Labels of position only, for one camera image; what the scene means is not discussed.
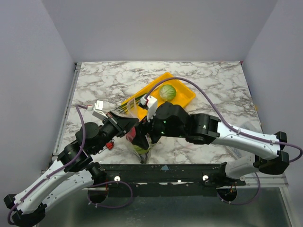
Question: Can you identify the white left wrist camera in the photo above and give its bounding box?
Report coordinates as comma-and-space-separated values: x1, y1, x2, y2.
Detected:
92, 100, 107, 121

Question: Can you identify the green chive bundle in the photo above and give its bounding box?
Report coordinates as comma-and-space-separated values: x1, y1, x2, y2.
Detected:
114, 94, 145, 114

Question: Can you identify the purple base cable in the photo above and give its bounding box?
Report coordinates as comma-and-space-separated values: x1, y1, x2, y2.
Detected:
87, 181, 134, 209
216, 172, 261, 206

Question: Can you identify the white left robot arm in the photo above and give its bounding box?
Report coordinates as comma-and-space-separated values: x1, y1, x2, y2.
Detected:
4, 112, 138, 227

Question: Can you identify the clear pink-dotted zip bag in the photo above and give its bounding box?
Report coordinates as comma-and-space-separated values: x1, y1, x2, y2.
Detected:
127, 105, 151, 164

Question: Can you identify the yellow plastic tray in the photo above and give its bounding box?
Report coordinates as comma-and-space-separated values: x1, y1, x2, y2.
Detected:
116, 72, 196, 120

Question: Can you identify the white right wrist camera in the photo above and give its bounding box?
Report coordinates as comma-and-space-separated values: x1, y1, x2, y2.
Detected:
139, 96, 158, 122

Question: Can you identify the green celery stalk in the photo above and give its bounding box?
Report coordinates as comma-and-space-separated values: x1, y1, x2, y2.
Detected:
133, 145, 150, 155

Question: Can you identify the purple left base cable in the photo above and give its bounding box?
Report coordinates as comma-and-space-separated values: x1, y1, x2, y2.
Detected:
87, 181, 134, 209

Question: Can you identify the black metal base rail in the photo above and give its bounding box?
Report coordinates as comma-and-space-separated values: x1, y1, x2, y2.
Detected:
86, 163, 245, 198

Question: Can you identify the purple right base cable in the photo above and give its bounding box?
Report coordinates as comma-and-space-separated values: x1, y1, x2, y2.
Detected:
216, 172, 261, 206

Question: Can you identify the clear plastic packet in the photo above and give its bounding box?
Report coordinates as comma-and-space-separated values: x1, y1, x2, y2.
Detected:
226, 147, 249, 159

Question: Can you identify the green cabbage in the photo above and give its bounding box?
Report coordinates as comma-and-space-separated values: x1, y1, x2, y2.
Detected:
159, 84, 177, 101

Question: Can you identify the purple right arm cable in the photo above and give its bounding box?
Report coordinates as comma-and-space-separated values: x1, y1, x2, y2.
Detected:
143, 77, 303, 164

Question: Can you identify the red tomato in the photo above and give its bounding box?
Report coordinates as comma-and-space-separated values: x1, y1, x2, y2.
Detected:
125, 127, 136, 143

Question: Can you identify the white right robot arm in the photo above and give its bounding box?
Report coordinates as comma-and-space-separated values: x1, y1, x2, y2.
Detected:
130, 102, 290, 185

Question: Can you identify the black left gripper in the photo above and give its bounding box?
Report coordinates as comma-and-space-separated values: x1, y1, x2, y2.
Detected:
92, 111, 139, 154

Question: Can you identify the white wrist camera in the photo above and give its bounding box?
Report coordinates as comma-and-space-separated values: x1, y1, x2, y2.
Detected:
139, 96, 158, 122
92, 100, 107, 121

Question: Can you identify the red black handled tool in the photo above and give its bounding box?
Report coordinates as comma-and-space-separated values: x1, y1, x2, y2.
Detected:
106, 139, 115, 150

